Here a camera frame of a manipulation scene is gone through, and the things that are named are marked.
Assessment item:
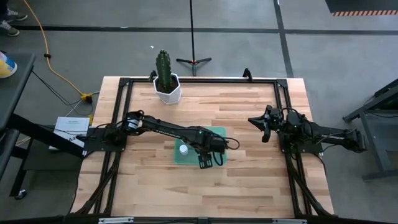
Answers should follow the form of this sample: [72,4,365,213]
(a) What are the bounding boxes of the person's grey shoe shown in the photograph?
[0,20,21,37]
[4,8,29,22]

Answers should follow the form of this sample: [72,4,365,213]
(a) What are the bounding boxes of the yellow extension cable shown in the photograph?
[22,0,85,96]

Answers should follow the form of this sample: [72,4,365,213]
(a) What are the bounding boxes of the white faceted plant pot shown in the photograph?
[153,73,182,106]

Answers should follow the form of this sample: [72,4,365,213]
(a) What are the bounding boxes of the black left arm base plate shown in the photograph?
[82,126,127,152]

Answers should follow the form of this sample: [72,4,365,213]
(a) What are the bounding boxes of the yellow and blue object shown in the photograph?
[0,51,18,79]

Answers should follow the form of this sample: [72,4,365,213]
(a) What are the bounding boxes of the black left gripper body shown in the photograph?
[200,136,226,155]

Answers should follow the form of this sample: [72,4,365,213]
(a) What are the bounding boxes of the black tripod stand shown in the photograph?
[175,0,213,77]

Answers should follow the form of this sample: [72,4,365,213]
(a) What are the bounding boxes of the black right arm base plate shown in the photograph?
[278,130,324,154]

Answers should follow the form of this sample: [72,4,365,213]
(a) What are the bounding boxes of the black aluminium table frame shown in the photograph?
[71,70,335,218]

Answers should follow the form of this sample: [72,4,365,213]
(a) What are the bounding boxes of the green cactus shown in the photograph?
[155,49,173,93]

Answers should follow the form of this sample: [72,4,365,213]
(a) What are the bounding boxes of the black metal cart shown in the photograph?
[341,77,398,182]

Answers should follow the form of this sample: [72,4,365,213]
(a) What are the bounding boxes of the black side desk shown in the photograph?
[0,52,37,131]

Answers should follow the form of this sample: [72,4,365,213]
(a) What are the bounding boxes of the white paper box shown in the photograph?
[48,116,91,151]

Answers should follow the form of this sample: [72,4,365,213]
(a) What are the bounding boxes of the black hazard striped mat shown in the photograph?
[325,0,398,17]

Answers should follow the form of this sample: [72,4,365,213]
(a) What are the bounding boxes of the black desk support frame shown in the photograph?
[0,113,85,200]

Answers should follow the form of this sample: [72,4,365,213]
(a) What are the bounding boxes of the black floor cable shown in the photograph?
[30,70,96,116]

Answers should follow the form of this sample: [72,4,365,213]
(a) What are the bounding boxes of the silver metal bracket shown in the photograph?
[272,218,308,224]
[98,217,134,224]

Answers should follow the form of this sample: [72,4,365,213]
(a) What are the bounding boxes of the green translucent plastic basket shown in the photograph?
[173,126,228,166]

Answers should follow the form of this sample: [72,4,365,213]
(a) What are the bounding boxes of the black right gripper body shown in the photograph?
[265,105,284,133]

